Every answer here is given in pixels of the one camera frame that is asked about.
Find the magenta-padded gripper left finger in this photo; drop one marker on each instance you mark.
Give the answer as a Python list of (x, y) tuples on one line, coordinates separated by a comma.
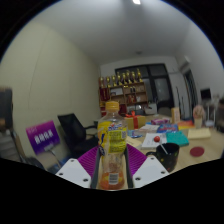
[(75, 171)]

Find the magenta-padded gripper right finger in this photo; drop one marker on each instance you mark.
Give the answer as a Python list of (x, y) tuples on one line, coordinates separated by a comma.
[(151, 170)]

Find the orange drink bottle yellow label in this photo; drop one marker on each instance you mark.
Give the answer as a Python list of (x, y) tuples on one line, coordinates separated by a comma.
[(112, 140)]

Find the black mug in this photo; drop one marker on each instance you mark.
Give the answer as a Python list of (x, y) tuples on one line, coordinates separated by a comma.
[(170, 158)]

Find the white printed booklet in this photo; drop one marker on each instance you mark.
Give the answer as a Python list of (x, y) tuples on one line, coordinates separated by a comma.
[(149, 141)]

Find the red ball white stick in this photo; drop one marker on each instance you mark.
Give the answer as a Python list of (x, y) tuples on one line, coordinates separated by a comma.
[(156, 138)]

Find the teal book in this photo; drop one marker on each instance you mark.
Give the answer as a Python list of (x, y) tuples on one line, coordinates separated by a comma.
[(177, 138)]

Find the black office chair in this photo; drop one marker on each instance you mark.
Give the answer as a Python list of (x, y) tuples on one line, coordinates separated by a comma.
[(73, 130)]

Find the white paper sheet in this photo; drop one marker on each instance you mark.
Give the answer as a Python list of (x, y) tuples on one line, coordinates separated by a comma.
[(150, 128)]

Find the blue book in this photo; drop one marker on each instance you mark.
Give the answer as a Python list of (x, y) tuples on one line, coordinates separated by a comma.
[(167, 128)]

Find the purple sign on stand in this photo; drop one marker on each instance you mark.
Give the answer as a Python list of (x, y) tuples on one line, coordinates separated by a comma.
[(42, 136)]

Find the flat round red coaster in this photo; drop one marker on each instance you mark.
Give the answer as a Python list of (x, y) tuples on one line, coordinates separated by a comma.
[(197, 151)]

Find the pink box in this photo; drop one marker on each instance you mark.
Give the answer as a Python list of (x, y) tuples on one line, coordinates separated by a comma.
[(160, 121)]

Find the yellow gift box red ribbon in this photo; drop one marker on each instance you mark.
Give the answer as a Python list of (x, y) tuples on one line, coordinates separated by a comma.
[(140, 121)]

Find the orange book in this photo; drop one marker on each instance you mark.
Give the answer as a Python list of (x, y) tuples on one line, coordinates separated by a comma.
[(186, 125)]

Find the orange upright carton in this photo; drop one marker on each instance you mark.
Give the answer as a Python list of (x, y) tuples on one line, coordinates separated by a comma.
[(175, 115)]

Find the yellow notepad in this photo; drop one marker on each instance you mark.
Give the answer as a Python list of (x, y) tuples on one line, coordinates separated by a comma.
[(199, 133)]

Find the pink flowers in white pot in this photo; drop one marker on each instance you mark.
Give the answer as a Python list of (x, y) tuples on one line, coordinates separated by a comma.
[(199, 111)]

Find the wooden shelf unit with trophies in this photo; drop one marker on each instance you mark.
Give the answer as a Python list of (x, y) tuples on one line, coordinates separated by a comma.
[(130, 93)]

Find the black framed glass door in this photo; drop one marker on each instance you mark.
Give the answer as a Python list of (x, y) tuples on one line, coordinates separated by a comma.
[(161, 90)]

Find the wooden side desk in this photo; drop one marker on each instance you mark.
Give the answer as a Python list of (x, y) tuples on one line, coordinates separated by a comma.
[(220, 116)]

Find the black computer monitor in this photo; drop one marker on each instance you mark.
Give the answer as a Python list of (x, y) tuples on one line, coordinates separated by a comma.
[(205, 93)]

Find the white air conditioner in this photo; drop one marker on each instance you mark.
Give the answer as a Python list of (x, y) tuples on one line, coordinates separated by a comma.
[(185, 65)]

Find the ceiling light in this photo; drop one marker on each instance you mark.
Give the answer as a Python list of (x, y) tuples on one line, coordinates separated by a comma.
[(136, 1)]

